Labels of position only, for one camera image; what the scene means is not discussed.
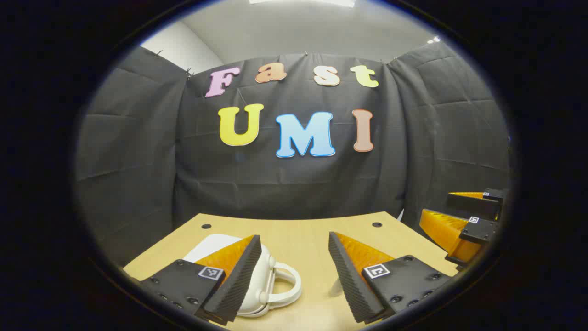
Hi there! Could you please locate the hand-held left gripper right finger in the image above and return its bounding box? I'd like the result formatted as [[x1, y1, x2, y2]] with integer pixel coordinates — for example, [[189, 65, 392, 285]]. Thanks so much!
[[328, 231, 453, 325]]

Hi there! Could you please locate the white suitcase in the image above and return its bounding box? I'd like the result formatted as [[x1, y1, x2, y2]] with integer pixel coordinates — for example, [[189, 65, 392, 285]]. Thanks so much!
[[183, 234, 303, 318]]

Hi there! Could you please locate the black backdrop cloth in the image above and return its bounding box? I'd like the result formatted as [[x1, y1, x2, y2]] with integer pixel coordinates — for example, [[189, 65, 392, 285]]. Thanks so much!
[[73, 41, 511, 267]]

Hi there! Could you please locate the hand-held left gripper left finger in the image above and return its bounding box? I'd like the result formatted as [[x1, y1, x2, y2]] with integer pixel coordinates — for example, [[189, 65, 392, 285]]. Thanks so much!
[[138, 234, 262, 327]]

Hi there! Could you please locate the ceiling light panel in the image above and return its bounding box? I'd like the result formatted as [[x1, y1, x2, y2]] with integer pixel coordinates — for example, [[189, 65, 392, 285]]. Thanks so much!
[[249, 0, 356, 8]]

